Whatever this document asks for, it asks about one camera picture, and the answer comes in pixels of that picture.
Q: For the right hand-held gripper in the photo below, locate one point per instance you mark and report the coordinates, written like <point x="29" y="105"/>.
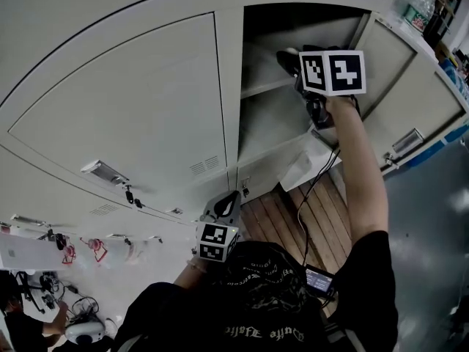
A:
<point x="333" y="72"/>

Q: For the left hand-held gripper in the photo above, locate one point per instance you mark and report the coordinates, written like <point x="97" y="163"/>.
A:
<point x="216" y="240"/>

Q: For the grey metal locker cabinet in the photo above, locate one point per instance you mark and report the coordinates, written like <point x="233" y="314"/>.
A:
<point x="128" y="105"/>

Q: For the person's right forearm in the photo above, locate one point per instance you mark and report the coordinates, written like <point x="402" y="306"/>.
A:
<point x="359" y="167"/>

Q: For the person's left forearm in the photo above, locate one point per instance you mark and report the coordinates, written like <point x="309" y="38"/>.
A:
<point x="190" y="278"/>

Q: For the black car key fob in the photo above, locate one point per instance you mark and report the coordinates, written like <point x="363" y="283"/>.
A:
<point x="132" y="196"/>

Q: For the locker door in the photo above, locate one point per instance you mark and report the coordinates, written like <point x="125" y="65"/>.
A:
<point x="410" y="97"/>

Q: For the wooden plank platform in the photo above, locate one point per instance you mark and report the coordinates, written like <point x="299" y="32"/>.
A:
<point x="322" y="226"/>

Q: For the person's black printed shirt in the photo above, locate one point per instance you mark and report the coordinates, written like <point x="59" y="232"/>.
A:
<point x="256" y="317"/>

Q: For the small black screen device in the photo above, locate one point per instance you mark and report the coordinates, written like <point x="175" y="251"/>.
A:
<point x="318" y="281"/>

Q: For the blue wrapped bundle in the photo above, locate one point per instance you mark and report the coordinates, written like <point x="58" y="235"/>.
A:
<point x="454" y="75"/>

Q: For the white round device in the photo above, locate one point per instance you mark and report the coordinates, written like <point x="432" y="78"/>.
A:
<point x="86" y="330"/>

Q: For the white cardboard box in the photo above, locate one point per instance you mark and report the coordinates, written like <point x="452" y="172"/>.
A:
<point x="29" y="251"/>

